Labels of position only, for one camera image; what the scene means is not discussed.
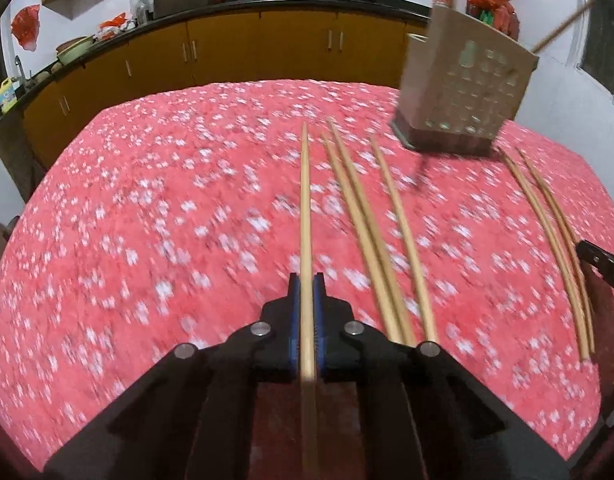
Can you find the yellow wooden base cabinets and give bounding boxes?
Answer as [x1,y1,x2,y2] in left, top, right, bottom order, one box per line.
[22,9,430,162]

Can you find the clear plastic bag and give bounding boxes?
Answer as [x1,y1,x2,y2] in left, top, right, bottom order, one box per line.
[130,0,157,25]

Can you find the red and white bag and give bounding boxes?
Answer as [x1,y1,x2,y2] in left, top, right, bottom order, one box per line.
[97,12,138,42]

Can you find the green bowl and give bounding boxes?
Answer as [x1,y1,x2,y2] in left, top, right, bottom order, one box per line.
[56,36,96,66]

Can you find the red hanging bag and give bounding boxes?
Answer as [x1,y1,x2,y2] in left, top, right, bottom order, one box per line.
[11,4,42,54]

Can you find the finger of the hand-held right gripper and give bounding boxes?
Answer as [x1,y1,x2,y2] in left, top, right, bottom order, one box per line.
[576,241,614,304]

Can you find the red floral tablecloth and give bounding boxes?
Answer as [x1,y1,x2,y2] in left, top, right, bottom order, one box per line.
[0,77,614,472]

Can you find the window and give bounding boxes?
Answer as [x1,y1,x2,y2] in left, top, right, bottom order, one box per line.
[580,0,614,112]

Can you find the beige perforated utensil holder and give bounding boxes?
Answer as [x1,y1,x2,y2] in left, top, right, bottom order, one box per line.
[391,4,540,157]

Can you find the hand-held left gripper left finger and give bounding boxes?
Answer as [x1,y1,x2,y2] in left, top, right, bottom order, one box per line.
[42,273,301,480]

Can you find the metal faucet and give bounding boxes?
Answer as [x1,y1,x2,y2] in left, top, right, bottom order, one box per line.
[14,55,30,94]

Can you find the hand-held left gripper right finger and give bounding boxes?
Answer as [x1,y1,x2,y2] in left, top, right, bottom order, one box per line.
[312,273,571,480]

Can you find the yellow detergent bottle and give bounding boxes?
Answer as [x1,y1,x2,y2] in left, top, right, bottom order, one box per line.
[0,77,18,114]

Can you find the red box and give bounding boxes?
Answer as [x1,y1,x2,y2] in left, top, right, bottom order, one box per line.
[493,7,521,41]

